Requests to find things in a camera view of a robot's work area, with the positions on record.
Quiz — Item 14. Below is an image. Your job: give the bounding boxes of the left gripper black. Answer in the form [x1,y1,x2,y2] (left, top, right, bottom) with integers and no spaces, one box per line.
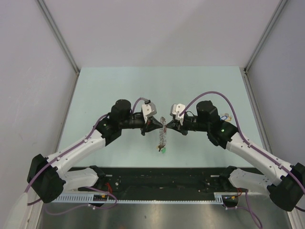
[120,114,163,136]

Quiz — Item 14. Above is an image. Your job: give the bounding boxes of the metal disc keyring holder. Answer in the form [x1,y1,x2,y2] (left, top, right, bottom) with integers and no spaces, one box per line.
[158,116,167,150]

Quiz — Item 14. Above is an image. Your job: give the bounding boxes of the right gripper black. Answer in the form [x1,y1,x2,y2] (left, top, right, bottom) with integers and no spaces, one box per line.
[166,114,209,136]

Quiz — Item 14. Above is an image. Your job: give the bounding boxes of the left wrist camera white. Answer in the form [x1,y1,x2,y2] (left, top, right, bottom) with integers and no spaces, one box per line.
[142,100,157,119]

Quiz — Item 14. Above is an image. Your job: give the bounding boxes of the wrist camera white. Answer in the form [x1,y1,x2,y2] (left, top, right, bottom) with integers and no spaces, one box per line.
[142,100,157,119]
[170,104,185,125]

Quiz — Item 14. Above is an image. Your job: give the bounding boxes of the blue tagged key bunch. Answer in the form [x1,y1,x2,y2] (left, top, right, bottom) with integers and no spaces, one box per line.
[220,113,232,122]

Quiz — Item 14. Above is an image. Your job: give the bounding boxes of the white slotted cable duct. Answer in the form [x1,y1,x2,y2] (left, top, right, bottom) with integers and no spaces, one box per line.
[53,193,238,205]

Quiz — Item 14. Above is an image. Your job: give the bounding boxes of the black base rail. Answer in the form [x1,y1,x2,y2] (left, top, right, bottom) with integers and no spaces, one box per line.
[69,167,248,202]

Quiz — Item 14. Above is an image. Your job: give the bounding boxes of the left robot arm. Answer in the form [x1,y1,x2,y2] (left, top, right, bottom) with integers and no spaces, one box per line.
[25,98,162,203]

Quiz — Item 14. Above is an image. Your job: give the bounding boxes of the green yellow tagged keys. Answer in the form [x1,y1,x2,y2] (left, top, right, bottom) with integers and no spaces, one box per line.
[157,145,166,154]

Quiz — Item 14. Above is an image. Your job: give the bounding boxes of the left aluminium frame post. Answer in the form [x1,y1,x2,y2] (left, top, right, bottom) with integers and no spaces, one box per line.
[35,0,81,74]

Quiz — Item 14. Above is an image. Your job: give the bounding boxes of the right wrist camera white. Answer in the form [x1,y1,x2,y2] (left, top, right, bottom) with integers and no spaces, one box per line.
[170,104,185,125]

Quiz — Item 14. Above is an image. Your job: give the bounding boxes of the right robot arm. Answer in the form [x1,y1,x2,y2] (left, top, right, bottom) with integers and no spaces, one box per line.
[167,101,305,212]

